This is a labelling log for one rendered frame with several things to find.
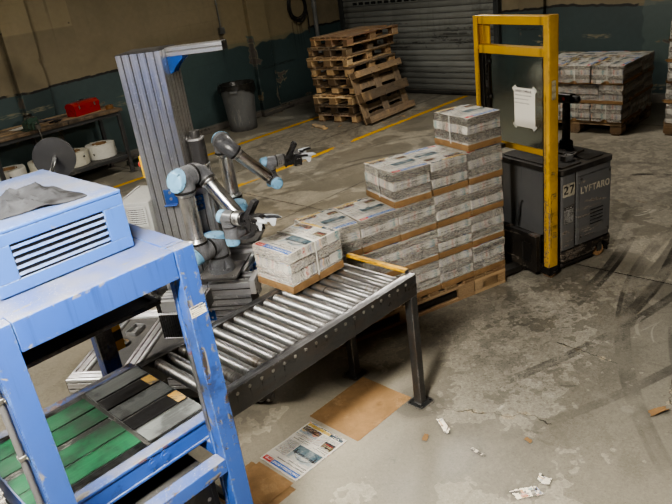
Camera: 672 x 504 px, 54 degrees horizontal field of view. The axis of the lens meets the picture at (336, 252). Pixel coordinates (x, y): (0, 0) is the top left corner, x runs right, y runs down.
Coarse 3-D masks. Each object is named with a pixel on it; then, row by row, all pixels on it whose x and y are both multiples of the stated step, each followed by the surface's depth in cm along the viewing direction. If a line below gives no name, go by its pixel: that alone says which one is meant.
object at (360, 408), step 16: (352, 384) 400; (368, 384) 398; (336, 400) 388; (352, 400) 386; (368, 400) 384; (384, 400) 382; (400, 400) 380; (320, 416) 376; (336, 416) 374; (352, 416) 372; (368, 416) 370; (384, 416) 368; (352, 432) 360; (368, 432) 358
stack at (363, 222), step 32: (448, 192) 444; (320, 224) 421; (352, 224) 414; (384, 224) 427; (416, 224) 439; (448, 224) 453; (384, 256) 433; (416, 256) 447; (448, 256) 461; (448, 288) 469
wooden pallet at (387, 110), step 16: (384, 64) 1041; (352, 80) 999; (368, 80) 1029; (384, 80) 1055; (400, 80) 1064; (368, 96) 1006; (384, 96) 1047; (400, 96) 1079; (368, 112) 1017; (384, 112) 1028
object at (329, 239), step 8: (296, 224) 368; (304, 224) 366; (312, 224) 364; (296, 232) 358; (304, 232) 356; (312, 232) 354; (320, 232) 353; (328, 232) 351; (336, 232) 353; (320, 240) 345; (328, 240) 350; (336, 240) 355; (320, 248) 346; (328, 248) 351; (336, 248) 356; (328, 256) 353; (336, 256) 358; (328, 264) 354
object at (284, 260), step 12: (264, 240) 352; (276, 240) 350; (288, 240) 349; (264, 252) 344; (276, 252) 337; (288, 252) 334; (300, 252) 337; (264, 264) 349; (276, 264) 342; (288, 264) 334; (300, 264) 339; (312, 264) 346; (264, 276) 353; (276, 276) 346; (288, 276) 338; (300, 276) 342
